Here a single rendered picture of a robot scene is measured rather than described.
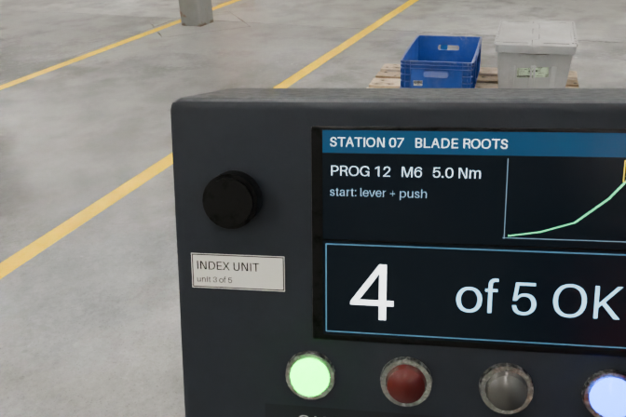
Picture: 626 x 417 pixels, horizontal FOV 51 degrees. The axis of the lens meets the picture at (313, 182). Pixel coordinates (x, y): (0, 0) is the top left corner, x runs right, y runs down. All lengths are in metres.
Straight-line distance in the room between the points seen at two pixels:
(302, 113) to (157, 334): 1.96
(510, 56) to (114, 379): 2.54
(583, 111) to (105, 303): 2.23
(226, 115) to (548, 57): 3.37
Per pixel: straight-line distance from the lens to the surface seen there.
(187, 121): 0.34
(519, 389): 0.35
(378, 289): 0.34
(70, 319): 2.43
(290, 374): 0.36
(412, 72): 3.73
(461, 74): 3.70
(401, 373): 0.35
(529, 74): 3.70
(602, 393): 0.36
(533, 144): 0.32
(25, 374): 2.26
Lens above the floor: 1.36
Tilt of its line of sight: 26 degrees down
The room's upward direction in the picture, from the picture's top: 3 degrees counter-clockwise
